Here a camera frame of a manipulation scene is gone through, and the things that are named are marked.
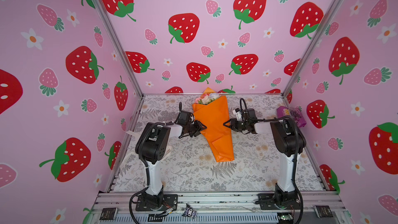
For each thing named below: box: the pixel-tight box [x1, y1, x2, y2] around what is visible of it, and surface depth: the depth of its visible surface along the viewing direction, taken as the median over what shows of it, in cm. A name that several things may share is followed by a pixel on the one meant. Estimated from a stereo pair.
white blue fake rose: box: [208, 92, 221, 101], surface depth 112 cm
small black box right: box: [313, 205, 334, 219], surface depth 71 cm
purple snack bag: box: [276, 105, 307, 128], surface depth 103 cm
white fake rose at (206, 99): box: [201, 94, 211, 105], surface depth 113 cm
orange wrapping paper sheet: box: [192, 87, 235, 163], surface depth 100 cm
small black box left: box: [99, 207, 118, 221], surface depth 71 cm
